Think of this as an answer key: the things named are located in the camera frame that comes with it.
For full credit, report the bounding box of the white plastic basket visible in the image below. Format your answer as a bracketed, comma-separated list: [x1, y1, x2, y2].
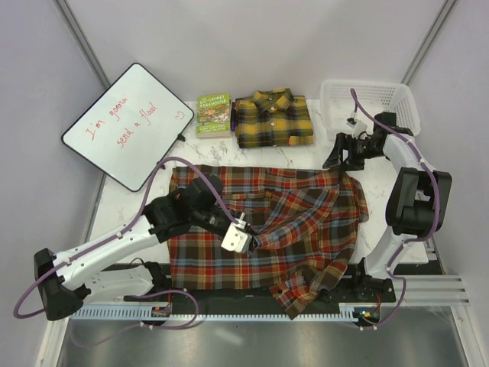
[320, 79, 421, 141]

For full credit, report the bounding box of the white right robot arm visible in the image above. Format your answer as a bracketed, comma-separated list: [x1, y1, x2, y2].
[323, 112, 452, 301]

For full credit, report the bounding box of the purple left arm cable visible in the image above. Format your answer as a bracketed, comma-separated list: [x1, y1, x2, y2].
[13, 156, 245, 319]

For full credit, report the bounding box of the folded yellow plaid shirt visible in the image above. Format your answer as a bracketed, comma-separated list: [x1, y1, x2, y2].
[235, 88, 314, 148]

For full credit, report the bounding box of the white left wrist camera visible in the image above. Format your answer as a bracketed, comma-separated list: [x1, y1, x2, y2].
[221, 223, 253, 254]

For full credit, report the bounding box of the green treehouse book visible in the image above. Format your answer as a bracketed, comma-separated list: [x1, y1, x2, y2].
[196, 93, 231, 138]

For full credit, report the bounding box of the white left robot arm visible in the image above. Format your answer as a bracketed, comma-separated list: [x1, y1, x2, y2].
[34, 176, 253, 321]

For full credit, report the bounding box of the white slotted cable duct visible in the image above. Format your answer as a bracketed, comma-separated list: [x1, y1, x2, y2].
[70, 304, 358, 322]

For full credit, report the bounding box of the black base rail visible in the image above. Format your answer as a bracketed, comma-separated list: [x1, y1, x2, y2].
[91, 262, 398, 317]

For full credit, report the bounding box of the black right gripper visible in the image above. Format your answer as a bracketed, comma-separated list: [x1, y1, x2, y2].
[322, 132, 385, 172]

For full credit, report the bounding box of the red brown plaid shirt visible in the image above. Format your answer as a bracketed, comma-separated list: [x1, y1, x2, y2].
[167, 165, 368, 318]

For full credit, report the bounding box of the white dry-erase board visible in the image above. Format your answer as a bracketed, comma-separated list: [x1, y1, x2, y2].
[61, 63, 194, 192]

